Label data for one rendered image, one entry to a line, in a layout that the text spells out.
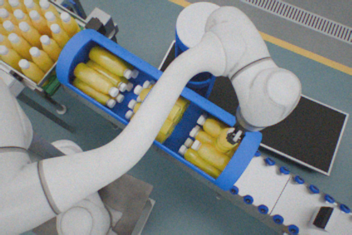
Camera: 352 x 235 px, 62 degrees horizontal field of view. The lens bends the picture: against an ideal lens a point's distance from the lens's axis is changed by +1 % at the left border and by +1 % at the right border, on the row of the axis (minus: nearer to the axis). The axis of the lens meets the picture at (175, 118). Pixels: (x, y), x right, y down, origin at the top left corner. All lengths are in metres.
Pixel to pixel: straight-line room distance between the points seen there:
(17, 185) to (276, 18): 2.67
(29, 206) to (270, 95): 0.46
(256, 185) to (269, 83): 0.91
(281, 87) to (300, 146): 1.82
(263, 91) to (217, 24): 0.19
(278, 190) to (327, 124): 1.16
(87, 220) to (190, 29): 0.98
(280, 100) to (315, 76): 2.22
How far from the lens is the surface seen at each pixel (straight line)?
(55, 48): 1.55
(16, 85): 1.53
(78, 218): 1.07
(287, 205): 1.49
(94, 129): 2.46
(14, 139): 0.59
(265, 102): 0.60
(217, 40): 0.65
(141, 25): 2.77
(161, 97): 0.58
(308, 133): 2.45
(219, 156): 1.20
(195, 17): 1.55
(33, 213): 0.55
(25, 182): 0.54
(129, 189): 1.32
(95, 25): 1.61
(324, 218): 1.39
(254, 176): 1.45
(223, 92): 2.35
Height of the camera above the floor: 2.32
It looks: 75 degrees down
